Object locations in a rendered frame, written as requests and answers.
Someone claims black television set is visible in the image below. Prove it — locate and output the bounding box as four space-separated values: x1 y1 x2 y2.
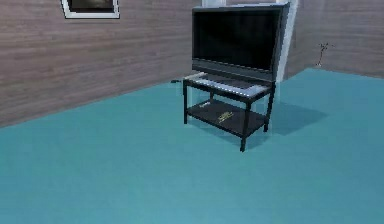
191 2 291 83

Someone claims white framed wall picture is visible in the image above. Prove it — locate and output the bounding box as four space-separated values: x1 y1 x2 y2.
60 0 121 20

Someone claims black television stand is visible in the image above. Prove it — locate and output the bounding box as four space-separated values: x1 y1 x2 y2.
182 71 277 153

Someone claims dark book with yellow print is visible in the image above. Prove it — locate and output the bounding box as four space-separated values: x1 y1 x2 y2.
217 111 235 124

